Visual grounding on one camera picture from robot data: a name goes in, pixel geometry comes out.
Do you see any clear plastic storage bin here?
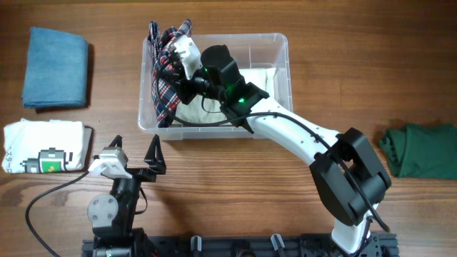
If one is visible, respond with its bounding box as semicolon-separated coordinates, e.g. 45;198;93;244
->
137;33;293;141

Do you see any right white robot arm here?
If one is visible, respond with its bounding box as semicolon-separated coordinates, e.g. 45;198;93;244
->
154;45;391;256

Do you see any red plaid cloth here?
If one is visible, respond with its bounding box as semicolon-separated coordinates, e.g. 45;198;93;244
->
147;19;193;128

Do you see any folded blue cloth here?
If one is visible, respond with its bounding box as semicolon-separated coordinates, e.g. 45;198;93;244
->
21;27;89;109

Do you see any beige cloth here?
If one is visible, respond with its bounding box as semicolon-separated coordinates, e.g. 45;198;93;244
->
176;68;276;124

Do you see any right black camera cable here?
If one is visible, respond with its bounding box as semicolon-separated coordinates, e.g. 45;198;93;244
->
155;59;391;233

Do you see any left black camera cable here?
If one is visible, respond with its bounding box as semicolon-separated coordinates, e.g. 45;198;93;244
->
24;170;91;257

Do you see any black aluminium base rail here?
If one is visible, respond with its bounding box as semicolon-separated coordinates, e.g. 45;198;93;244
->
81;232;400;257

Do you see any dark green cloth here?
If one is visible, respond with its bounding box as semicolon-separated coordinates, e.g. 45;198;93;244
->
378;124;456;180

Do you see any black camera cable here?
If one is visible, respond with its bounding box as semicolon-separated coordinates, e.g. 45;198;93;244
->
24;170;91;257
155;59;391;233

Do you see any folded white printed t-shirt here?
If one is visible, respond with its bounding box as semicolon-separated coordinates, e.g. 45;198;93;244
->
1;119;92;173

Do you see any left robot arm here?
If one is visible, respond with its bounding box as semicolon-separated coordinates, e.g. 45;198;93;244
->
81;135;166;257

